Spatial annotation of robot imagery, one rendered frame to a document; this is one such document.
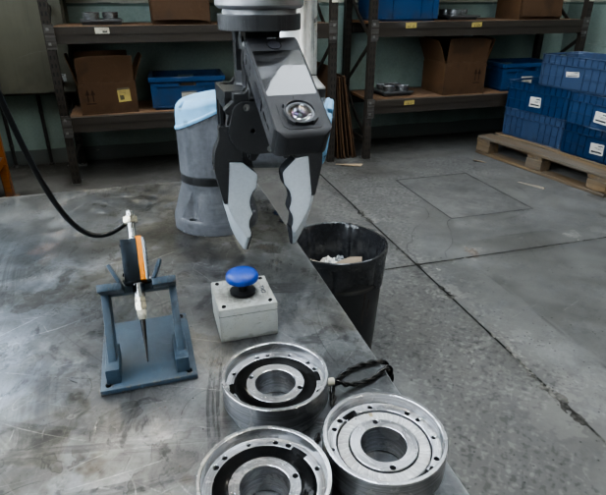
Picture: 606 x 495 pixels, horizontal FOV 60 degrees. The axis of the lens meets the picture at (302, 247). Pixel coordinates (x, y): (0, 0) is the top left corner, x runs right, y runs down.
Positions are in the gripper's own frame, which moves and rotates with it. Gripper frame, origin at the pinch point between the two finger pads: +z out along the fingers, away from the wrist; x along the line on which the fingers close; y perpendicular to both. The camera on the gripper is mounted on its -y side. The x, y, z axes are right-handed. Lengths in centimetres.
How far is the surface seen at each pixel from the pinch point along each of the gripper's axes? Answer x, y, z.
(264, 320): -0.4, 6.5, 14.1
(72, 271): 23.8, 31.0, 16.3
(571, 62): -277, 268, 21
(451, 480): -11.0, -18.9, 16.2
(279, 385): 0.4, -3.8, 15.3
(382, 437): -6.6, -14.1, 14.6
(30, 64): 80, 365, 22
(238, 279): 2.2, 8.5, 9.0
